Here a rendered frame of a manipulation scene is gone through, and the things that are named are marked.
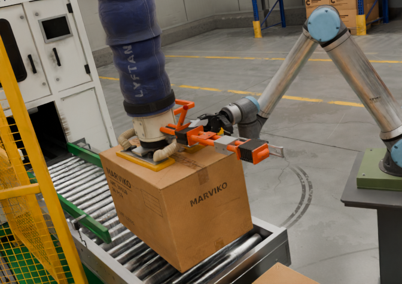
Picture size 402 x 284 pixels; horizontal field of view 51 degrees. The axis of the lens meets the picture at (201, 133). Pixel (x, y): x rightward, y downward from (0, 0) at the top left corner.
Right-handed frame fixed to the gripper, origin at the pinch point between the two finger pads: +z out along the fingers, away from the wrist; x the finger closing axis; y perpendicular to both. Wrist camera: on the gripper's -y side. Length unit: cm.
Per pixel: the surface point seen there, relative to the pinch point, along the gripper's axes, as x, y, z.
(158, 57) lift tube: 30.2, 17.7, -3.0
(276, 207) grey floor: -121, 74, -114
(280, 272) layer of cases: -67, -22, -14
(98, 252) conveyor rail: -62, 55, 34
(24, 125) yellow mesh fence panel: 10, 66, 44
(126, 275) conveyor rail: -62, 28, 33
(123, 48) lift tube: 37.0, 21.7, 9.3
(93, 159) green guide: -60, 170, -21
